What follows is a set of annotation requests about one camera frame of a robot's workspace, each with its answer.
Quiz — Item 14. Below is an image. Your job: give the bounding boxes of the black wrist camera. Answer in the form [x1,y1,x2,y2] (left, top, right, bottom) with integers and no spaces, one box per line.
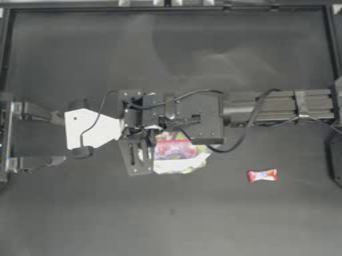
[71,145,97,160]

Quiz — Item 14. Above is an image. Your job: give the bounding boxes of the clear bag with pink zip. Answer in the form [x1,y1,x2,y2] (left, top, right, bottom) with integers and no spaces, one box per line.
[153,130,214,175]

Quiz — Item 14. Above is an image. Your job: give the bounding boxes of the red white candy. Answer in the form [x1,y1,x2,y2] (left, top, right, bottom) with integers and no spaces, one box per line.
[246,168,280,184]

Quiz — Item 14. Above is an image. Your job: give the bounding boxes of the black table frame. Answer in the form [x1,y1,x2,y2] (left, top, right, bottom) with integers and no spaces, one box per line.
[0,0,342,111]

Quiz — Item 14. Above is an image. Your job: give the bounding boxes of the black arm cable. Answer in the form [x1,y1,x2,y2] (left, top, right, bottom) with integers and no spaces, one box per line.
[79,88,283,154]

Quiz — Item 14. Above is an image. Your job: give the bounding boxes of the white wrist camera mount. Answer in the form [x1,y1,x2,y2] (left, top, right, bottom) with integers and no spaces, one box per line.
[65,107,126,151]

